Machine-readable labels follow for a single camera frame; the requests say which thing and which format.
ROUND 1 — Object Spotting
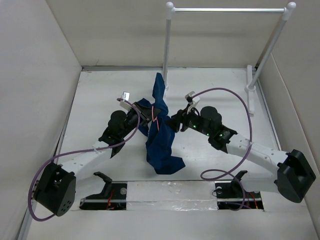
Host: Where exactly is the pink wire hanger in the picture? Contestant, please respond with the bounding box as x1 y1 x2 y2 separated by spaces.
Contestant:
151 106 160 131

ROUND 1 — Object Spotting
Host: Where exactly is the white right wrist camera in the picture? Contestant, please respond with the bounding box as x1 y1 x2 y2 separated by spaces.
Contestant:
185 91 201 114

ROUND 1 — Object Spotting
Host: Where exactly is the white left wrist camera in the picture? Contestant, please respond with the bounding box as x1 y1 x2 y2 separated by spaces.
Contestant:
119 91 131 111

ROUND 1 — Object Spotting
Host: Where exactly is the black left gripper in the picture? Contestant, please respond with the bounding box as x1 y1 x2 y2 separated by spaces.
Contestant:
119 102 160 139

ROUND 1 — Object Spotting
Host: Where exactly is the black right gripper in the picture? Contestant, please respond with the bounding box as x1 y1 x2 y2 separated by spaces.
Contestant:
163 103 212 137

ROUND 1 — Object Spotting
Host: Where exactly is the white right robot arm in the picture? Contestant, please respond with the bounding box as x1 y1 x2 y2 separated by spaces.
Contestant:
165 106 316 203

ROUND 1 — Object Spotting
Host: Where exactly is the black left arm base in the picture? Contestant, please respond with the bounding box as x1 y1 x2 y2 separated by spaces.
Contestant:
79 171 128 211

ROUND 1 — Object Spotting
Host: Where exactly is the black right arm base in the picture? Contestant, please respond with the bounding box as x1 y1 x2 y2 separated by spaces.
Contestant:
211 170 264 211

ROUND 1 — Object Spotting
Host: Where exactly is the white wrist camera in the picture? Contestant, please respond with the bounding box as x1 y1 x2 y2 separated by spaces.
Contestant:
119 91 131 111
185 91 201 114

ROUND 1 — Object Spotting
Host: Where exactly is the blue t shirt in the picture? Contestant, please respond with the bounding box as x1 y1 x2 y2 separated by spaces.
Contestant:
138 72 186 175

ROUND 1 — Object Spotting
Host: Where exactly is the white clothes rack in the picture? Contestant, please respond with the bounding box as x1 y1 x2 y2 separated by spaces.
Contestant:
162 1 297 115

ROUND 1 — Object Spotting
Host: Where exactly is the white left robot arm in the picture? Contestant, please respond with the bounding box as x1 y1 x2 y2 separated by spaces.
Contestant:
27 102 161 222

